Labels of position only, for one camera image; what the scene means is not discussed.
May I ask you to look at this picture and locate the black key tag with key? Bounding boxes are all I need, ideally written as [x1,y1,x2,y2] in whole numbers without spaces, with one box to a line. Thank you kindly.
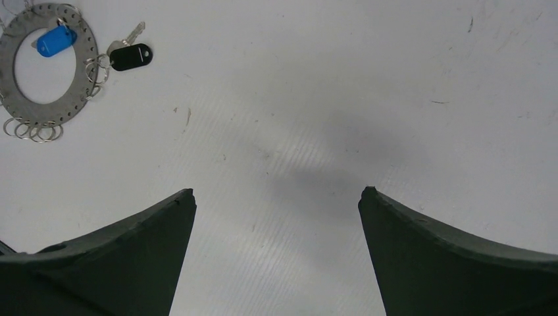
[107,21,154,72]

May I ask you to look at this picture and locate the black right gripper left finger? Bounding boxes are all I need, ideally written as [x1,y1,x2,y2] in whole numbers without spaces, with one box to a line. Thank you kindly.
[1,189,197,315]

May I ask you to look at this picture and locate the blue key tag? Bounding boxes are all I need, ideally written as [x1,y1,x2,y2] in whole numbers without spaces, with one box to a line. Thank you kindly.
[36,25,77,57]

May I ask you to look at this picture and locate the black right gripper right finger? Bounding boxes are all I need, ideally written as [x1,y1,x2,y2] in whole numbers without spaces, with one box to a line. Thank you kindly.
[358,186,557,315]

